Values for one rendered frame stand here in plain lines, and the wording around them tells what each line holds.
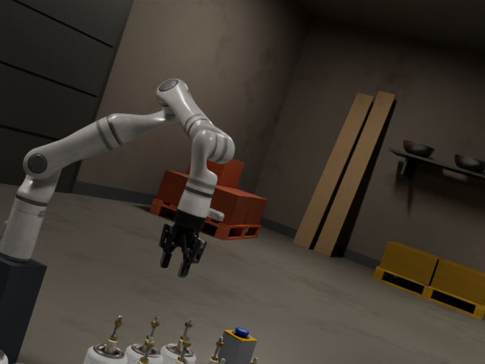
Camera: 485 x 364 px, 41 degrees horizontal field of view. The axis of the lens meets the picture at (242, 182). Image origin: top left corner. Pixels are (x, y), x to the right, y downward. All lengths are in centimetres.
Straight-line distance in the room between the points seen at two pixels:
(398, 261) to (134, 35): 356
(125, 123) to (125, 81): 436
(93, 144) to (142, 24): 443
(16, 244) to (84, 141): 35
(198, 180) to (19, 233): 60
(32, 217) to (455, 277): 566
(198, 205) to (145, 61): 485
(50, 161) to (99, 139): 15
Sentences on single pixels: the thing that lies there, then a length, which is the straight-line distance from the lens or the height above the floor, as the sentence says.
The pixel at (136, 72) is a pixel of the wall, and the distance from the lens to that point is 630.
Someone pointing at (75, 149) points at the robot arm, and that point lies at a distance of 187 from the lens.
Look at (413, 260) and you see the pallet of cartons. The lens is 713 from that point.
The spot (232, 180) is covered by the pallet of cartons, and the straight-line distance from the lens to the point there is 711.
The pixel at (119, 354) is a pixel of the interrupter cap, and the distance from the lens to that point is 160.
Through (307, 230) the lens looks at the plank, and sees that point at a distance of 796.
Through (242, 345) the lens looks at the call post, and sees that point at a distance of 181.
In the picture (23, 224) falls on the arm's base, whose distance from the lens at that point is 193.
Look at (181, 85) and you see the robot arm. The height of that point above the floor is 92.
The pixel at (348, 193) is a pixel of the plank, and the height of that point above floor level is 78.
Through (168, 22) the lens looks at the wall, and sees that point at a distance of 654.
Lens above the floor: 78
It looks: 2 degrees down
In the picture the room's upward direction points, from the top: 18 degrees clockwise
